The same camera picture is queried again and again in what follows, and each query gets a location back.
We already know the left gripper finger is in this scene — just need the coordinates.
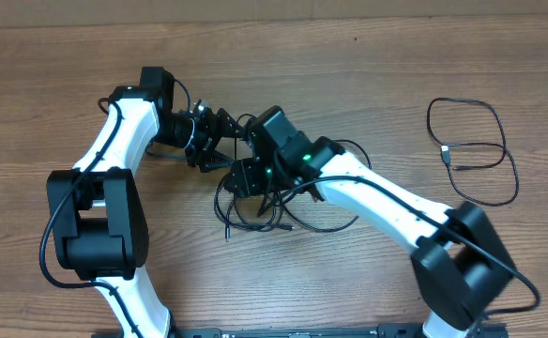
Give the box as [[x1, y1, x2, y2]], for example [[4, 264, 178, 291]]
[[197, 150, 234, 173], [215, 108, 245, 139]]

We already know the black USB cable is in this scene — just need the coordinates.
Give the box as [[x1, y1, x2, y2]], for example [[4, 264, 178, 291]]
[[425, 97, 521, 208]]

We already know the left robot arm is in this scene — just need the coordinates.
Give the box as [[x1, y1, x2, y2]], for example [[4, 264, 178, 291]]
[[38, 67, 244, 337]]

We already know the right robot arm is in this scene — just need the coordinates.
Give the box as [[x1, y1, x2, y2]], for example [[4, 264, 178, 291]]
[[227, 106, 514, 337]]

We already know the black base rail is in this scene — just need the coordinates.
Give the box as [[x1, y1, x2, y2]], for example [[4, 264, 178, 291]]
[[91, 323, 509, 338]]

